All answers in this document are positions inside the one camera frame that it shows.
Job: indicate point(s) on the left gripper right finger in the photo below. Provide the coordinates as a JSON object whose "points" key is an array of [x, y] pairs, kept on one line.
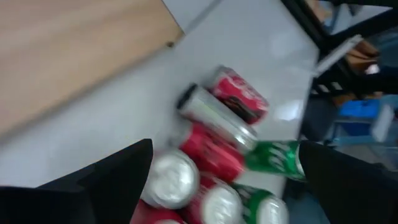
{"points": [[351, 186]]}

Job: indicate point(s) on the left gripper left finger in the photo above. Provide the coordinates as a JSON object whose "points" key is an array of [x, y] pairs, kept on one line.
{"points": [[77, 199]]}

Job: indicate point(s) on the green soda can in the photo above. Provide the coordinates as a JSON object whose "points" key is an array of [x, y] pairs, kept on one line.
{"points": [[273, 158], [261, 211]]}

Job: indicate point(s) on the red can black lettering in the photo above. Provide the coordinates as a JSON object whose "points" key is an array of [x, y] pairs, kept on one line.
{"points": [[214, 155]]}

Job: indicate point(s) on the red can white script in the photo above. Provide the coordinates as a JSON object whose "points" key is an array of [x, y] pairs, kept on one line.
{"points": [[242, 93]]}

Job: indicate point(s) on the tall slim silver can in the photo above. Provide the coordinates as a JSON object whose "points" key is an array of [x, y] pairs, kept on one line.
{"points": [[214, 116]]}

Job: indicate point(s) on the wooden shelf black metal legs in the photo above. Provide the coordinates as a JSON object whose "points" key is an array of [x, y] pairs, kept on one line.
{"points": [[77, 46]]}

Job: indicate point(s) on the blue storage bin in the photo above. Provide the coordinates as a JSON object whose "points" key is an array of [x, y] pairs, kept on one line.
{"points": [[357, 116]]}

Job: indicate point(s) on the red cola can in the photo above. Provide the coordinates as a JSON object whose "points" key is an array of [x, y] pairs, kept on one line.
{"points": [[149, 216], [217, 207], [172, 179]]}

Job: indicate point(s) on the silver metal bracket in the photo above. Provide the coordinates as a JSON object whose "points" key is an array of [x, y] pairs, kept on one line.
{"points": [[339, 53]]}

